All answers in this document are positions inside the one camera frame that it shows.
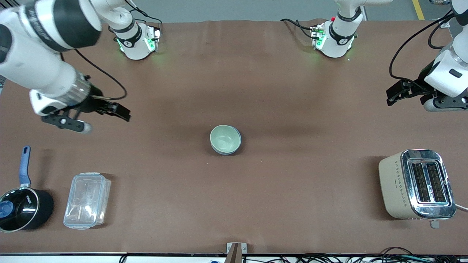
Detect brown wooden strut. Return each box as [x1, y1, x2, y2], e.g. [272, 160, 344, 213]
[224, 244, 242, 263]

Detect beige and chrome toaster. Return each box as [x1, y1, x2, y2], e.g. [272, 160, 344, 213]
[378, 149, 457, 229]

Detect blue bowl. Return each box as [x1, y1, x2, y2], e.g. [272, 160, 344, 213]
[212, 127, 242, 156]

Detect black left arm base cable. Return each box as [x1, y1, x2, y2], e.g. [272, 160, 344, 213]
[280, 18, 316, 39]

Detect metal arm base connector plate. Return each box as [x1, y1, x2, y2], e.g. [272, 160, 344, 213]
[310, 23, 326, 50]
[146, 26, 162, 52]

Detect black right arm base cable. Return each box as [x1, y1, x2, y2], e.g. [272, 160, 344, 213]
[130, 7, 163, 32]

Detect black arm base cable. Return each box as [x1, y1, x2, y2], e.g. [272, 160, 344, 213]
[280, 18, 316, 39]
[130, 7, 163, 32]

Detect black saucepan with blue handle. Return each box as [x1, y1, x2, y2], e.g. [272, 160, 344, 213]
[0, 146, 54, 233]

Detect glass lid with blue knob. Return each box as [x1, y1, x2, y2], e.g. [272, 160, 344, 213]
[0, 187, 39, 231]

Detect clear plastic food container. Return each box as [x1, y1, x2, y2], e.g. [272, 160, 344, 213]
[63, 172, 111, 230]

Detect grey metal bracket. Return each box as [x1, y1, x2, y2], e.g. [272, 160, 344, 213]
[226, 242, 247, 254]

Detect black right arm wrist cable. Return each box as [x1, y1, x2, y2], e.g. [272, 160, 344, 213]
[74, 49, 128, 101]

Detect brown table cover sheet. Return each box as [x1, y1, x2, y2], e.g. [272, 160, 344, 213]
[0, 20, 468, 255]

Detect green bowl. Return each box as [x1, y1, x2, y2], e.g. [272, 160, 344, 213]
[210, 125, 241, 154]

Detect black cable tangle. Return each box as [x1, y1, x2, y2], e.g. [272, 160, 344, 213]
[241, 247, 468, 263]

